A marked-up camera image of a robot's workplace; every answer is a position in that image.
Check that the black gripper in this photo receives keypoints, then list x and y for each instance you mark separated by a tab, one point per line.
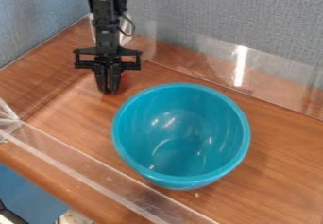
105	54

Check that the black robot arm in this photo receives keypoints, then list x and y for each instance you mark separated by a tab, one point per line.
108	9

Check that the blue plastic bowl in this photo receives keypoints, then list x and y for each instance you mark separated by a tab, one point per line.
181	135

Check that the clear acrylic front barrier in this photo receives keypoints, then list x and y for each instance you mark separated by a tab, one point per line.
31	149

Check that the clear acrylic barrier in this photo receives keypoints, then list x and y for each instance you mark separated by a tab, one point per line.
280	81
31	149

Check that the clear acrylic back barrier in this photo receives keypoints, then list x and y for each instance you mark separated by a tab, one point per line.
280	81

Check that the clear acrylic corner bracket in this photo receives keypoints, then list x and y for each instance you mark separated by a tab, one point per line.
127	28

